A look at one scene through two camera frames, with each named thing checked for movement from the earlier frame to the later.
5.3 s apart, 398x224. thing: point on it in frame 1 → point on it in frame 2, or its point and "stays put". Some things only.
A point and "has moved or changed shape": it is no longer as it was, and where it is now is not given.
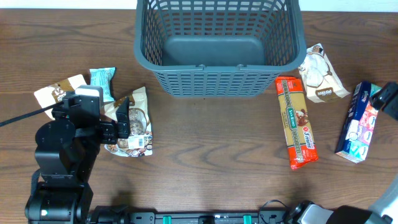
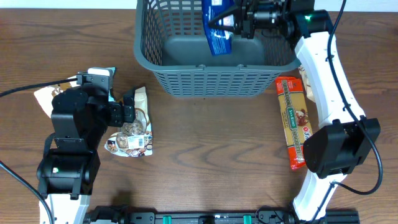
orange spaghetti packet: [293, 104] stays put
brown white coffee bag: [54, 94] stays put
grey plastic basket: [217, 48] stays put
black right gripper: [392, 107] → [245, 10]
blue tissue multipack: [357, 132] has moved or changed shape
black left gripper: [107, 133] → [115, 118]
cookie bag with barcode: [140, 143] stays put
